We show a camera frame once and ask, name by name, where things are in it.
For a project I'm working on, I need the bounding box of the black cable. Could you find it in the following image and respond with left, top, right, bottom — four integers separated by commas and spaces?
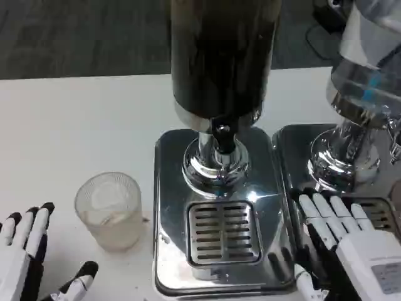
306, 23, 344, 61

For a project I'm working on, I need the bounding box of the clear drink dispenser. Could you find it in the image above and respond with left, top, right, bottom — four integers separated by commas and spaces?
308, 0, 401, 193

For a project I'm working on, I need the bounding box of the black dispenser tap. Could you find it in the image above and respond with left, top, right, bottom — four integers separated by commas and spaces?
210, 115, 239, 155

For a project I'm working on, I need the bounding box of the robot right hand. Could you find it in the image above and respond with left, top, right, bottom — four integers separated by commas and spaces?
293, 192, 401, 301

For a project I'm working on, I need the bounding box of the chrome dispenser tap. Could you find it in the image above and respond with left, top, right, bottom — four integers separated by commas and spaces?
386, 118, 401, 166

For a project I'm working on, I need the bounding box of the clear ribbed glass cup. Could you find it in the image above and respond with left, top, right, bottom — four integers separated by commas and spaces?
74, 171, 143, 252

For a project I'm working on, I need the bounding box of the steel drip grid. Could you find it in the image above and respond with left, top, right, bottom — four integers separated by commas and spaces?
344, 197, 400, 235
187, 200, 264, 268

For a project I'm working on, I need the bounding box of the steel drip tray base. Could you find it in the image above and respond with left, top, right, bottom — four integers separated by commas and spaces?
154, 126, 297, 297
271, 123, 401, 285

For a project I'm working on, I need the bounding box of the black device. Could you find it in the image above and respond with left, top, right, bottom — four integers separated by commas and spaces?
313, 0, 349, 32

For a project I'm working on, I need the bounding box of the dark drink dispenser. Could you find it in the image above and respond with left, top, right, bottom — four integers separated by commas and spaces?
165, 0, 283, 200

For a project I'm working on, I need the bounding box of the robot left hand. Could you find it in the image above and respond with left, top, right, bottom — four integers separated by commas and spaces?
0, 201, 99, 301

